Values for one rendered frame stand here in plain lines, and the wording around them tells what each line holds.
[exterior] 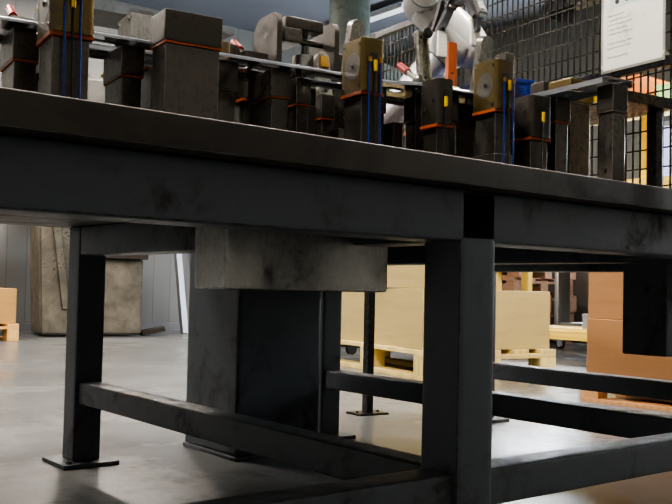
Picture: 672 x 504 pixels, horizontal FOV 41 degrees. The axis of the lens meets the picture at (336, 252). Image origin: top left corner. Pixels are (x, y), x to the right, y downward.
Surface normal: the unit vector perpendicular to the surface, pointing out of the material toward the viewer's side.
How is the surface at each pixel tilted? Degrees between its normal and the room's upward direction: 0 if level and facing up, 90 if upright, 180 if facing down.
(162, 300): 90
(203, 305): 90
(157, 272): 90
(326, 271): 90
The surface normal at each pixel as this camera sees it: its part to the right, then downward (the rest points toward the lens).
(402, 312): -0.91, -0.04
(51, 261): 0.44, -0.03
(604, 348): -0.73, -0.04
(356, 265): 0.62, -0.02
